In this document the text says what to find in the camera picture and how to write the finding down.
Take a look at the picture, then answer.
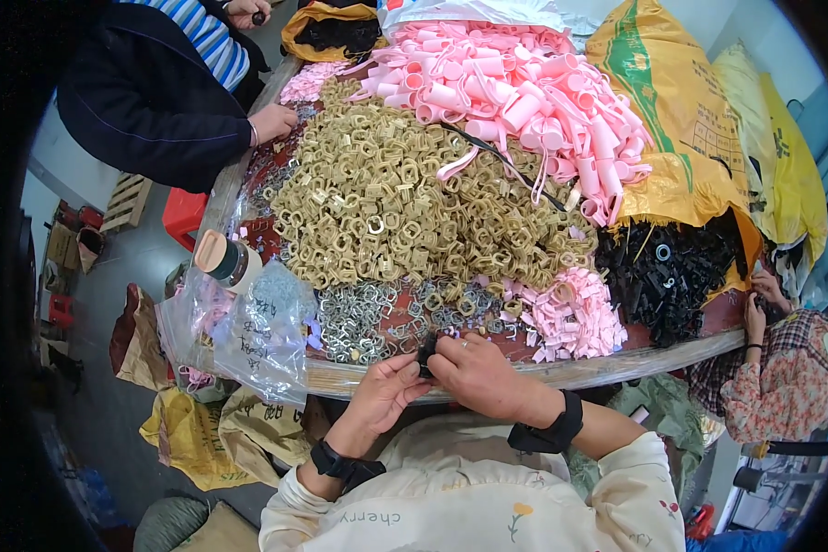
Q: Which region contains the person's left hand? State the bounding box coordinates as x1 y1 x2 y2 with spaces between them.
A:
328 353 434 461

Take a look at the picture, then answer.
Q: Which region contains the person's right hand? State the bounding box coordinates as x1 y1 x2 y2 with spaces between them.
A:
427 333 567 426

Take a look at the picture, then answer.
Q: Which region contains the small black plastic part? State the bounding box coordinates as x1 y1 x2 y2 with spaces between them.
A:
416 333 441 379

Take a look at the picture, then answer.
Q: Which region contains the black wrist band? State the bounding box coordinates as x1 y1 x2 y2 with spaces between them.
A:
507 390 585 455
310 438 387 494

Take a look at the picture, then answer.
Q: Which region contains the heap of small pink clips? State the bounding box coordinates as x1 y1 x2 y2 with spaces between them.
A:
516 267 629 364

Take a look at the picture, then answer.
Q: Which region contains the person's body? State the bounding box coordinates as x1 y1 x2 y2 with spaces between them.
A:
259 413 687 552

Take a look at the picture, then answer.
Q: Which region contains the tan paper sack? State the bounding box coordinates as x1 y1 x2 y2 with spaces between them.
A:
218 385 313 487

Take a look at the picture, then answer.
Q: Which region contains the clear plastic bag of parts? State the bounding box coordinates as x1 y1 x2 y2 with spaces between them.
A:
155 261 320 406

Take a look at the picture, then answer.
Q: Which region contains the grey green sack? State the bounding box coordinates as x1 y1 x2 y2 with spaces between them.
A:
569 376 708 501

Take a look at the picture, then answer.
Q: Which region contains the yellow woven floor sack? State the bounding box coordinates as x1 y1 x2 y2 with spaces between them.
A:
139 386 259 492

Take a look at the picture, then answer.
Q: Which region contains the heap of black plastic parts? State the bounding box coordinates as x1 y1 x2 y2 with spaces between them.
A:
593 209 751 348

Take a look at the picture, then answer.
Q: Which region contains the heap of tan plastic buckles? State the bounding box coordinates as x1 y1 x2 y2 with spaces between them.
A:
265 77 600 292

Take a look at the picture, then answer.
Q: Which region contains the white jar with tan lid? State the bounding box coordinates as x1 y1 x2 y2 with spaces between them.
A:
193 229 265 295

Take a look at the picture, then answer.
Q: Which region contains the brown paper sack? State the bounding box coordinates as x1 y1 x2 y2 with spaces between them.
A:
109 283 173 393

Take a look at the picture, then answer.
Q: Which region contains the red plastic stool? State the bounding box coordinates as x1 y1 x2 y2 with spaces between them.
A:
162 187 209 253

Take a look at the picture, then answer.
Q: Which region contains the heap of pink plastic tubes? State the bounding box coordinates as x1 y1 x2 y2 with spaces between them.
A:
347 21 656 227

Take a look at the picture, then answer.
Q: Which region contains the yellow green woven sack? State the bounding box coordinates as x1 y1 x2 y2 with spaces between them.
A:
584 0 765 298

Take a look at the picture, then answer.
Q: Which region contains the wooden pallet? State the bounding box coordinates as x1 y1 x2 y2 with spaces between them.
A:
100 172 153 234

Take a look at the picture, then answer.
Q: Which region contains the small red stool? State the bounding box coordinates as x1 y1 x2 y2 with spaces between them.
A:
47 293 75 329

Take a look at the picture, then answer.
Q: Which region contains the heap of pale pink pieces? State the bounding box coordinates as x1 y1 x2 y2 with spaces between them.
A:
279 61 354 106

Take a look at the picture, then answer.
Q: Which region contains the heap of boxes and bags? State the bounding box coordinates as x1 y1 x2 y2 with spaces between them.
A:
41 200 108 294

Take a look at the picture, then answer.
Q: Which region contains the bright yellow plastic bag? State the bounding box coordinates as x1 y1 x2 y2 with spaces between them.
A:
759 72 828 249

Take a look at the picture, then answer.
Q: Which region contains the white plastic bag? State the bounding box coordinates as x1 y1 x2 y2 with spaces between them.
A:
378 0 574 37

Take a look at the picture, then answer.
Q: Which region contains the orange sack of black parts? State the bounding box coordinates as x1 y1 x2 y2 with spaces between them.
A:
281 1 387 64

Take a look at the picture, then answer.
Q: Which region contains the pale cream sack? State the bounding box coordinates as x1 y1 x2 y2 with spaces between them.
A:
712 43 774 208

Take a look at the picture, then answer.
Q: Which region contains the heap of metal wire clips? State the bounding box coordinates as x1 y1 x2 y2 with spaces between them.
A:
314 278 506 366

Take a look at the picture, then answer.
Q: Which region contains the black strap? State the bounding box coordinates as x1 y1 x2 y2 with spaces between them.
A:
440 123 568 213

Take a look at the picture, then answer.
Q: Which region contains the metal frame chair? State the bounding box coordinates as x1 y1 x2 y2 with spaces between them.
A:
716 438 828 535

